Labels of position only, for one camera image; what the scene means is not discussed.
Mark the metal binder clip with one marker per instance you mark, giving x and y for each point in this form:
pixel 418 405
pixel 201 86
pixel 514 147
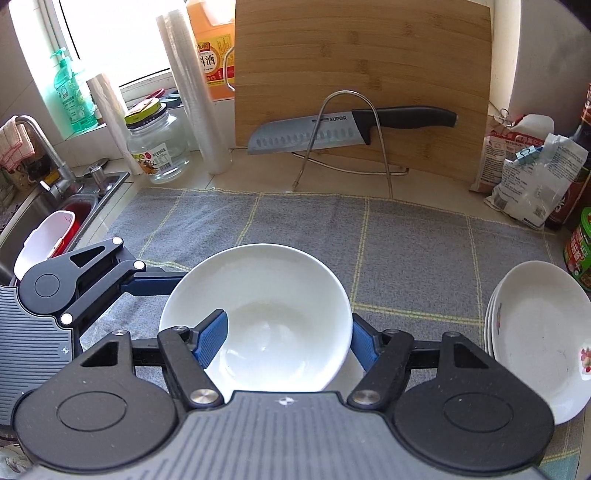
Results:
pixel 504 117

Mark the orange cooking wine jug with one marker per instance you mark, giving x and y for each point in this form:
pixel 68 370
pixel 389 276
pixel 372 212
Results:
pixel 210 60

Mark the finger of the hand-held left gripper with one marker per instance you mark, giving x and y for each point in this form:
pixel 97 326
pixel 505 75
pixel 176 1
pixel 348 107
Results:
pixel 152 286

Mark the pink checked cloth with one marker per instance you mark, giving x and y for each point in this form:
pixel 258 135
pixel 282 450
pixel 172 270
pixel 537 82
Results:
pixel 14 147

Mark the white dishes in sink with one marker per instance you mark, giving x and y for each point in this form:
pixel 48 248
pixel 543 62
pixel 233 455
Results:
pixel 39 244

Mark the window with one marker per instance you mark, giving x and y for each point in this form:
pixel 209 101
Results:
pixel 115 41

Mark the glass jar yellow-green lid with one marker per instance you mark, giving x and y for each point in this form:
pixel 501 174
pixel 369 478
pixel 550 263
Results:
pixel 157 152

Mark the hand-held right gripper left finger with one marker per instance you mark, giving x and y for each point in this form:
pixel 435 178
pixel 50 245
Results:
pixel 212 337

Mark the tall clear plastic wrap roll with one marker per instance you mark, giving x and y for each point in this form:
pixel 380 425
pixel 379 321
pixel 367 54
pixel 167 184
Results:
pixel 207 129

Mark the short white plastic bag roll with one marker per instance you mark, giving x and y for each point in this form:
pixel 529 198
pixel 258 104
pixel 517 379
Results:
pixel 111 120

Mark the red white food bag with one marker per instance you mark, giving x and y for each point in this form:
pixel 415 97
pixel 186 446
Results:
pixel 491 157

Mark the metal sink knob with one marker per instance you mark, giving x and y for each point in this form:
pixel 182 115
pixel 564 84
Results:
pixel 98 175

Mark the white plate fruit print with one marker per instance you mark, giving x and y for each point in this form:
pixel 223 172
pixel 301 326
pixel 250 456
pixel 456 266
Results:
pixel 540 341

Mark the dark sauce bottle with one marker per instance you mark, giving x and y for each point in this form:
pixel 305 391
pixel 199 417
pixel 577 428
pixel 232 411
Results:
pixel 577 184

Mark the white plate two fruit prints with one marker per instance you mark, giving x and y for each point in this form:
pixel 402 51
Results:
pixel 491 323

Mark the blue binder clip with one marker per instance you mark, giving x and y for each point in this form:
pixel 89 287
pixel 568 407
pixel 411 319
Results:
pixel 528 157

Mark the white blue food bag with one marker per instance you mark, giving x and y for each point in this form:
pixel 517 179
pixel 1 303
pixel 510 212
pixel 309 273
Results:
pixel 531 194

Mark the green dish soap bottle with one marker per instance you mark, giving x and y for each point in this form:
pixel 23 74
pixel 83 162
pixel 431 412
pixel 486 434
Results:
pixel 74 106

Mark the bamboo cutting board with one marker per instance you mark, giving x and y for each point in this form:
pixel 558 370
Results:
pixel 323 55

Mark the green lidded jar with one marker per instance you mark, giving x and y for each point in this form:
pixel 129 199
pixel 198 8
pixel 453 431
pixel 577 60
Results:
pixel 581 249

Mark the metal faucet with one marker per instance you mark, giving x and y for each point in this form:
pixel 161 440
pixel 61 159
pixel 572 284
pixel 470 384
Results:
pixel 60 184

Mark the white plate brown stain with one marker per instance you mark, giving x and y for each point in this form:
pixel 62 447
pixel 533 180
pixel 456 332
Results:
pixel 486 321

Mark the grey teal checked towel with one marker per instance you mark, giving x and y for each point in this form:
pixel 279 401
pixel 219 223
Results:
pixel 406 240

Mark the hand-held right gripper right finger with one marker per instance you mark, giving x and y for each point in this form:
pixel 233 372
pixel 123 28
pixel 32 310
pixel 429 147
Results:
pixel 364 344

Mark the white bowl pink floral print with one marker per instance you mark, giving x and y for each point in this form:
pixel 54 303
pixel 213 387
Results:
pixel 268 300

